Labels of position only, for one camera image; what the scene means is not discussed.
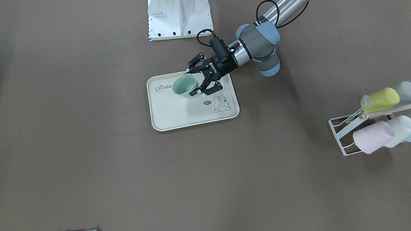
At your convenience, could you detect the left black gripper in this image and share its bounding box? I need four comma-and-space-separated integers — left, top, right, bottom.
186, 51, 239, 97

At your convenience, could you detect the green cup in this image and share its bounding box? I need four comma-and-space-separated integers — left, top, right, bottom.
172, 74, 199, 100

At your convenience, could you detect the cream rabbit tray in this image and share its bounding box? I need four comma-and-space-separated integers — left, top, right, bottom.
147, 71, 240, 132

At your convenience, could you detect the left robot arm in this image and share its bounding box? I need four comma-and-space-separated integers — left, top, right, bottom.
185, 0, 310, 97

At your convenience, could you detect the pink cup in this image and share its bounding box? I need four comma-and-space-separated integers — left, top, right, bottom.
352, 121, 395, 154

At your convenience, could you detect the yellow cup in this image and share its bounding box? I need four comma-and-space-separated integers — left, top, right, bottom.
360, 87, 400, 113

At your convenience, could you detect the grey-white cup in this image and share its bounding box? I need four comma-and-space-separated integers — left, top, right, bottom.
392, 81, 411, 106

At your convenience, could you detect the cream cup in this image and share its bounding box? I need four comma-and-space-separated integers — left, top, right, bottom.
384, 115, 411, 148

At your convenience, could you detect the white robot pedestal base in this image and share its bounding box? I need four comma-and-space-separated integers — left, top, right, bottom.
147, 0, 214, 41

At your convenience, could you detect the black camera cable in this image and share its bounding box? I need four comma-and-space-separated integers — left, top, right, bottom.
194, 0, 313, 47

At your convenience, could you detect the white wire cup rack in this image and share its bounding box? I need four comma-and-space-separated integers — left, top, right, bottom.
328, 104, 411, 156

